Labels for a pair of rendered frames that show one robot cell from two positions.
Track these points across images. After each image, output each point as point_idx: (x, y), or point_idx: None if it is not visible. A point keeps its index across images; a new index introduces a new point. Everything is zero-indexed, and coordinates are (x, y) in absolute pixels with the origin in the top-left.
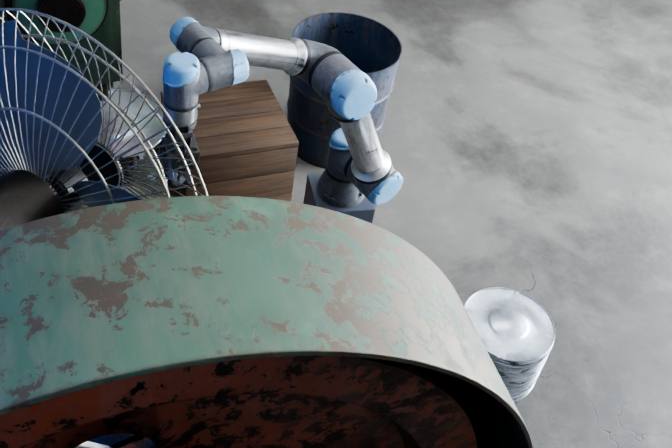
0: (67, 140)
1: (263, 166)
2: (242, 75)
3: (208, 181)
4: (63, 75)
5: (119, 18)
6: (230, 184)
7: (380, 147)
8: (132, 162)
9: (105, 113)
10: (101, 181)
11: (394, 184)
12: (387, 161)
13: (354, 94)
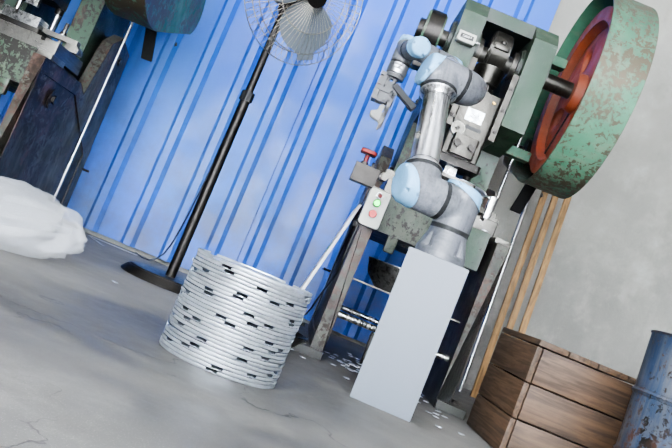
0: None
1: (517, 361)
2: (410, 42)
3: (496, 362)
4: None
5: None
6: (500, 374)
7: (424, 137)
8: None
9: None
10: None
11: (403, 171)
12: (420, 156)
13: (425, 61)
